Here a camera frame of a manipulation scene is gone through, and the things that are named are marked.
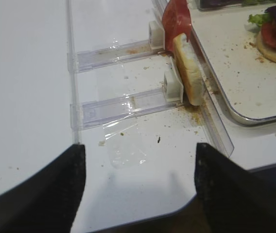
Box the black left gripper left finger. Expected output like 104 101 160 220
0 144 86 233

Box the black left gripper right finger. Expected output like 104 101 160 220
194 143 276 233

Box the bread slice in left rack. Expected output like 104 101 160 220
172 33 204 106

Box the tomato slice on burger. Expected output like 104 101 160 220
261 23 276 50

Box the green lettuce on burger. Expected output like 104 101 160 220
244 13 274 30

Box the red tomato slice in rack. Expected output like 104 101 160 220
162 0 191 52

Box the clear lower left track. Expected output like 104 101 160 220
70 87 184 131

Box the clear track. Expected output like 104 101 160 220
70 87 184 131
67 40 166 74

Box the silver metal tray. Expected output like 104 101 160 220
188 0 276 125

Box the white pusher block lower left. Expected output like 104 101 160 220
163 57 184 103

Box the clear upper left track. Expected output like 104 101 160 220
67 40 166 74

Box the bottom bun on tray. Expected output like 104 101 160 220
256 32 276 63

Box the clear plastic container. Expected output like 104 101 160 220
195 0 276 11

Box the clear rail left of tray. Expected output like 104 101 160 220
153 0 234 156

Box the clear rail far left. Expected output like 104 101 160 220
66 0 81 144

